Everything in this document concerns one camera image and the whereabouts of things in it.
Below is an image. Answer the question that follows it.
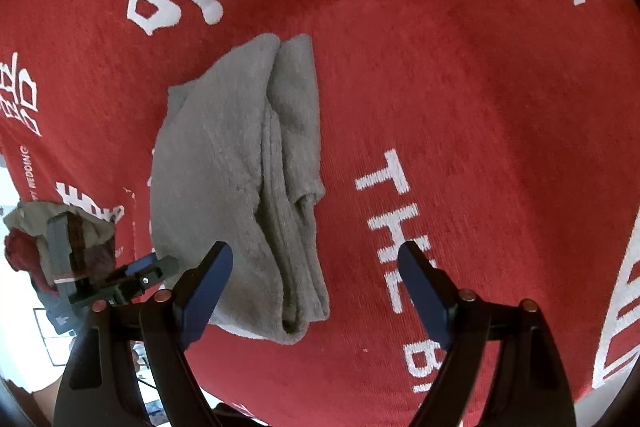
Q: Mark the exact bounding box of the olive cloth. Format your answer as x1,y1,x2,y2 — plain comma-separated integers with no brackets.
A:
2,201,117,258

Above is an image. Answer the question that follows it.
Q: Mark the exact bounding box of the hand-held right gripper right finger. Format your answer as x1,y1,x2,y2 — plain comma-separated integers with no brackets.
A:
397,241,578,427

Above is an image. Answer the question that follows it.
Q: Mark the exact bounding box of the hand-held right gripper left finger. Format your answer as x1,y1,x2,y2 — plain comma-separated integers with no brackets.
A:
54,241,234,427

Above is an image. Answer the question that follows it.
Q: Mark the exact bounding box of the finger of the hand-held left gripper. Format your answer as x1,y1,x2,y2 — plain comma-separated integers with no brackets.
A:
107,274,164,306
121,253,179,281

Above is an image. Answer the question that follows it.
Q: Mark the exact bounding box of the red printed blanket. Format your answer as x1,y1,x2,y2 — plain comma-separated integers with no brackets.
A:
0,0,640,427

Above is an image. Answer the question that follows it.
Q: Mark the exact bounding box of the dark red cloth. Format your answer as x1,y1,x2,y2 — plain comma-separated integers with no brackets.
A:
4,229,42,274

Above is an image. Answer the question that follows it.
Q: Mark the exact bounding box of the grey knit sweater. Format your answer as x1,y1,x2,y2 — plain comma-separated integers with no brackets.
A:
149,33,331,346

